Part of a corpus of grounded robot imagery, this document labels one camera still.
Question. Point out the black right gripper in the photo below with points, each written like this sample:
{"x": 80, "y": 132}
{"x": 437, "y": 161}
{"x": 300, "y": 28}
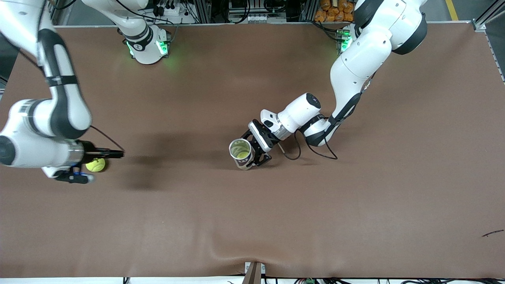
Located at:
{"x": 90, "y": 150}

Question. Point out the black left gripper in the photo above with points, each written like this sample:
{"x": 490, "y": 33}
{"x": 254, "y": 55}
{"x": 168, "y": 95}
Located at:
{"x": 263, "y": 139}

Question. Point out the yellow tennis ball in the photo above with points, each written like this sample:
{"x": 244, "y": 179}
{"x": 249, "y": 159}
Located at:
{"x": 96, "y": 165}
{"x": 240, "y": 149}

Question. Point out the silver tennis ball can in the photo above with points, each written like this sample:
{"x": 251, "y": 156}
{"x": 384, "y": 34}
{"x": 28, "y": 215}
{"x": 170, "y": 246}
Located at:
{"x": 244, "y": 161}

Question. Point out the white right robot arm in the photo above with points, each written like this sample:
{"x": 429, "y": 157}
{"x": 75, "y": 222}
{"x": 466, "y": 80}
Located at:
{"x": 35, "y": 152}

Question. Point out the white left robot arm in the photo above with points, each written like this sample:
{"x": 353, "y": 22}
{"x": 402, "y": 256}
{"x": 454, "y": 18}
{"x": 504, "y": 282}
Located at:
{"x": 303, "y": 110}

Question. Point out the brown table mat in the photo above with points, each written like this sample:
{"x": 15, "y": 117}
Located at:
{"x": 252, "y": 217}

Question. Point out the white terminal block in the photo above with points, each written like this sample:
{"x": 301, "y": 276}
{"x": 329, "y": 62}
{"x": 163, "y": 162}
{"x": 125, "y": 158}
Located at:
{"x": 258, "y": 18}

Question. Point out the orange bags pile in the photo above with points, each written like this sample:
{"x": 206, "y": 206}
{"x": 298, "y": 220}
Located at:
{"x": 331, "y": 12}

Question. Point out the white power strip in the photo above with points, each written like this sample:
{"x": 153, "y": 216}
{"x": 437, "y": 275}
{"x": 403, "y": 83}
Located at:
{"x": 173, "y": 11}

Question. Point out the metal table clamp bracket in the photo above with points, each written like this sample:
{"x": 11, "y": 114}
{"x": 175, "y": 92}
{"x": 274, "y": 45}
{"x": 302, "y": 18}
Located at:
{"x": 254, "y": 274}

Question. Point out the aluminium frame profile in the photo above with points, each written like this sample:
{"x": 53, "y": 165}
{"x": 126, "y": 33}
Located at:
{"x": 307, "y": 10}
{"x": 204, "y": 10}
{"x": 479, "y": 25}

